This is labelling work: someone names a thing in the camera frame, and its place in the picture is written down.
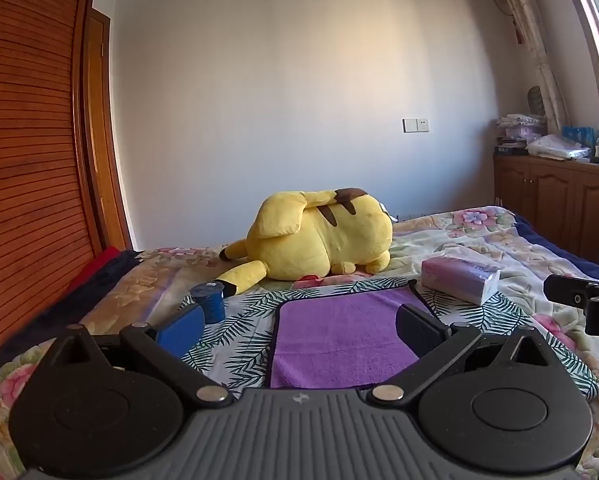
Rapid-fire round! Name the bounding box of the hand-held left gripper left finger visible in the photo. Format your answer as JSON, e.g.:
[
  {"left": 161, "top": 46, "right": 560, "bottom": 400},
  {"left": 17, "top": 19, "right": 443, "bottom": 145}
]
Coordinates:
[{"left": 44, "top": 304, "right": 233, "bottom": 407}]

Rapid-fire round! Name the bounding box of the clutter on cabinet top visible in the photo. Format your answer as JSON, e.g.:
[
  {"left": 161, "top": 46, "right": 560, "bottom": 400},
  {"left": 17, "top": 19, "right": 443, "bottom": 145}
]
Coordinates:
[{"left": 495, "top": 114, "right": 547, "bottom": 156}]

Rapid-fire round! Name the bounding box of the pale curtain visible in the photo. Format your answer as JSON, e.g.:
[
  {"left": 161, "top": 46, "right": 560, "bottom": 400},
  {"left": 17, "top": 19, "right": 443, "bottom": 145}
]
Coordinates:
[{"left": 489, "top": 0, "right": 567, "bottom": 133}]

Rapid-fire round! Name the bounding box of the blue box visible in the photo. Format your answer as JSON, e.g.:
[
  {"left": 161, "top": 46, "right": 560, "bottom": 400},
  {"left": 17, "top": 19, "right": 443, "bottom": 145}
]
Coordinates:
[{"left": 562, "top": 126, "right": 594, "bottom": 147}]

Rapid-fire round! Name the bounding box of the wooden cabinet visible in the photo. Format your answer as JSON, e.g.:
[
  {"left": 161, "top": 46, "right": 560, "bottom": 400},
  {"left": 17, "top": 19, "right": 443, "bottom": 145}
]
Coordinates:
[{"left": 493, "top": 154, "right": 599, "bottom": 267}]

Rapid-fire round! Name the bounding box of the yellow plush toy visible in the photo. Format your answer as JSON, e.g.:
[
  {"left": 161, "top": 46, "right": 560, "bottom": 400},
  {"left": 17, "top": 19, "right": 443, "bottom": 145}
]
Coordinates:
[{"left": 214, "top": 187, "right": 394, "bottom": 297}]

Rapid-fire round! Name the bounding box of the white plastic bag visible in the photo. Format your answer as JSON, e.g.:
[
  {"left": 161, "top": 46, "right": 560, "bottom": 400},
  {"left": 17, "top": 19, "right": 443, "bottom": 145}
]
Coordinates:
[{"left": 525, "top": 134, "right": 591, "bottom": 161}]

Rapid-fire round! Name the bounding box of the navy blanket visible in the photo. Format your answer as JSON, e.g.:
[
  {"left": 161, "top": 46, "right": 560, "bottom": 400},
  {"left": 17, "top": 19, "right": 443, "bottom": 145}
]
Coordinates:
[{"left": 514, "top": 215, "right": 599, "bottom": 283}]

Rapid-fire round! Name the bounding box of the red cloth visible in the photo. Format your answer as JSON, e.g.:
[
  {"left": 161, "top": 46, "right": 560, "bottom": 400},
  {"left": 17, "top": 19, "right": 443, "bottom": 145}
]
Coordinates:
[{"left": 69, "top": 246, "right": 122, "bottom": 288}]

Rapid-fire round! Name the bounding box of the tissue pack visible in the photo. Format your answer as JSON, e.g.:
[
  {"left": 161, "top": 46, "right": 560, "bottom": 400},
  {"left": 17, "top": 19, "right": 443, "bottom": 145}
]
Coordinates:
[{"left": 420, "top": 249, "right": 505, "bottom": 307}]

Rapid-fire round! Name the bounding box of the floral blanket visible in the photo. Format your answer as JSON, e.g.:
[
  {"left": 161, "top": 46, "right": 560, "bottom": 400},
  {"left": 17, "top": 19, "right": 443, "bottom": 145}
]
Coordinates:
[{"left": 0, "top": 205, "right": 599, "bottom": 480}]

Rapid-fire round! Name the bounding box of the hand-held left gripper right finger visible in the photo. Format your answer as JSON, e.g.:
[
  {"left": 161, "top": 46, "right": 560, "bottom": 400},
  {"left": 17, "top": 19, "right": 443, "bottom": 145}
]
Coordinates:
[{"left": 368, "top": 304, "right": 576, "bottom": 405}]

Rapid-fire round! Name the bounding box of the dark blue cloth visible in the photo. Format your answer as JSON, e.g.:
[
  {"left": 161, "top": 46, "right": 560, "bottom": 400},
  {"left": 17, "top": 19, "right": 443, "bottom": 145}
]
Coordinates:
[{"left": 0, "top": 250, "right": 142, "bottom": 386}]

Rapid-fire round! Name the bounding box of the purple towel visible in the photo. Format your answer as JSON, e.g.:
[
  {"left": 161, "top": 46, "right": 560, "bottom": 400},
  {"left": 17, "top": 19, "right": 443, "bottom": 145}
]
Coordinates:
[{"left": 268, "top": 285, "right": 443, "bottom": 391}]

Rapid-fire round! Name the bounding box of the leaf print cloth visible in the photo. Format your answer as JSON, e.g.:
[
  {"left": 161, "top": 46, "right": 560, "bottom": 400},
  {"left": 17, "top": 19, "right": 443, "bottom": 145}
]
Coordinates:
[{"left": 179, "top": 277, "right": 599, "bottom": 401}]

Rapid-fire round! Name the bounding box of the wooden slatted wardrobe door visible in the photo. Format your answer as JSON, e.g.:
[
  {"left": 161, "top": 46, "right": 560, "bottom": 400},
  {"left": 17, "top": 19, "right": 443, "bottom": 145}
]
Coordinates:
[{"left": 0, "top": 0, "right": 132, "bottom": 376}]

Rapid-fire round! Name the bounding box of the blue cylindrical cup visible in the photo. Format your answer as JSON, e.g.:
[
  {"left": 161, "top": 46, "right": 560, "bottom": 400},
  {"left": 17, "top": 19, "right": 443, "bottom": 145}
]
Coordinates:
[{"left": 189, "top": 282, "right": 226, "bottom": 325}]

